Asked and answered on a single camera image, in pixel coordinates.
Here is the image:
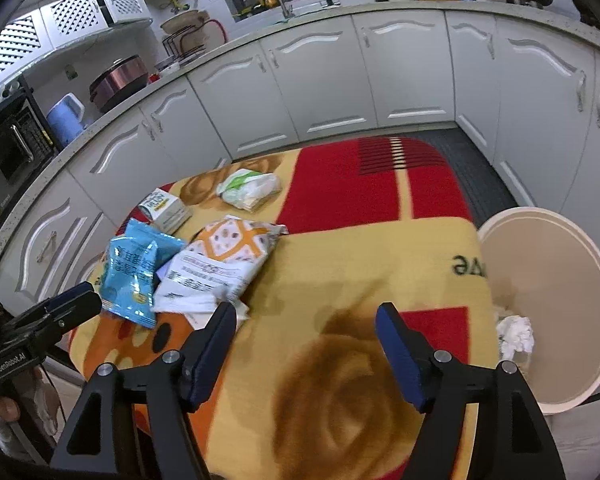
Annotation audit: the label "small white bowl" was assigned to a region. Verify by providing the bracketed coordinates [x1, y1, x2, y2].
[152, 57, 182, 79]

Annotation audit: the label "person's left hand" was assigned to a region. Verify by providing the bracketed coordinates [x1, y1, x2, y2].
[0, 391, 24, 441]

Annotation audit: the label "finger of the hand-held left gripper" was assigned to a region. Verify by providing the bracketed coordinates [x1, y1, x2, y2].
[46, 282, 97, 314]
[34, 293, 104, 347]

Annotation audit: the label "blue electric kettle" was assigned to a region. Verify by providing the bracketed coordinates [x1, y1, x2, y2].
[46, 93, 87, 147]

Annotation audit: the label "red yellow printed blanket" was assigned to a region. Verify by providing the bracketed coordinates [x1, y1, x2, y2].
[69, 136, 504, 480]

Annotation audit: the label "row of white cabinet doors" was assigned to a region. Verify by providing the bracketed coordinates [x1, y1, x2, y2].
[0, 7, 600, 307]

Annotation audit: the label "white lattice wall cabinet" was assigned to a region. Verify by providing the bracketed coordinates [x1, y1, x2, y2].
[0, 0, 149, 74]

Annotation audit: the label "white printed paper slip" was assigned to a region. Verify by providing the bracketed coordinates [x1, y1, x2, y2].
[182, 299, 251, 334]

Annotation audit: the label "green white milk carton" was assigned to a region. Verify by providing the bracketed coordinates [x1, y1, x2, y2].
[138, 187, 194, 236]

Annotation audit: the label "green white packet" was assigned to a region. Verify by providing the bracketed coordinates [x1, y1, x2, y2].
[215, 168, 283, 212]

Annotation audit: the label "white paper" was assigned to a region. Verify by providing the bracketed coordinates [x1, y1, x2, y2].
[496, 314, 536, 364]

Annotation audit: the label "black microwave oven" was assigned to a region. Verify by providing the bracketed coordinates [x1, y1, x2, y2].
[0, 88, 64, 222]

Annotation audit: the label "orange white patterned packet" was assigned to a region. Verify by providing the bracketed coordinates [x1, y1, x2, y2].
[152, 214, 290, 314]

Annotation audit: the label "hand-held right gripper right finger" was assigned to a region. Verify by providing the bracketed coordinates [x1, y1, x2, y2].
[375, 302, 567, 480]

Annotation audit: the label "red rice cooker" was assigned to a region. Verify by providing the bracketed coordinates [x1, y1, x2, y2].
[88, 54, 150, 114]

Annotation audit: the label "black wire dish rack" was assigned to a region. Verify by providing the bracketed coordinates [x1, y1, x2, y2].
[160, 22, 209, 59]

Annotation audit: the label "red rimmed chopping board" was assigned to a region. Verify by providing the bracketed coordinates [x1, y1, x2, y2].
[199, 18, 230, 52]

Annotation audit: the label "steel kitchen faucet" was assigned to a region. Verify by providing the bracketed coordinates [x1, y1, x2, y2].
[243, 0, 292, 20]

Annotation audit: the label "blue snack packet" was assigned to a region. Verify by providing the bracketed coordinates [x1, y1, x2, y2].
[99, 219, 189, 330]

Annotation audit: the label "cream plastic bin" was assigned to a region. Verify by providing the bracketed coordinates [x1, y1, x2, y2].
[477, 208, 600, 416]

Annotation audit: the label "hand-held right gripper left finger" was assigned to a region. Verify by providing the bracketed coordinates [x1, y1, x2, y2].
[50, 301, 238, 480]

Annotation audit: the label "beige clay pot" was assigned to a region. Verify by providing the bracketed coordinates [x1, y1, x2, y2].
[159, 9, 204, 36]

